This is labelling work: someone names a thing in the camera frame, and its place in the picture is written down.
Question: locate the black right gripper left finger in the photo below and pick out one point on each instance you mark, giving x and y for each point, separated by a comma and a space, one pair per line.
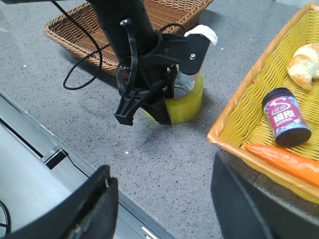
88, 213

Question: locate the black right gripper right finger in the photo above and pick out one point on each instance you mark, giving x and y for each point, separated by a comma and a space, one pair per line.
244, 212

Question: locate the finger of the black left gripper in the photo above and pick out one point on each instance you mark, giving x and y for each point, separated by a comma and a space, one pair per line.
150, 100
170, 77

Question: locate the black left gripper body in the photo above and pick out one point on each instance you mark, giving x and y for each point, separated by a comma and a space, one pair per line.
187, 52

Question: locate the yellow tape roll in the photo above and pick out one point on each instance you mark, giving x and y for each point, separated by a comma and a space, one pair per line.
187, 100

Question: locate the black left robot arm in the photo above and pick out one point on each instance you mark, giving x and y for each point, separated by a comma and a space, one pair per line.
146, 45

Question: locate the white cloth padding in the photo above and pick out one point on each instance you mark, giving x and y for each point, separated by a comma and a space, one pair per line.
205, 31

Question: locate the orange toy carrot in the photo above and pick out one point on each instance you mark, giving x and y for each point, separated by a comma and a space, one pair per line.
293, 164

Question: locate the yellow woven basket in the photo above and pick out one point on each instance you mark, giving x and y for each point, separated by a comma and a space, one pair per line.
243, 120

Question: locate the black pink-labelled jar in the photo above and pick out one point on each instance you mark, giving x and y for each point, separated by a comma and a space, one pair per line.
285, 118

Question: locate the brown wicker basket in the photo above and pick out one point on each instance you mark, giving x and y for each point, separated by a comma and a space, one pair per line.
84, 28

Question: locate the bread roll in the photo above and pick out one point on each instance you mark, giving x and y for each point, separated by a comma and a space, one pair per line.
303, 67

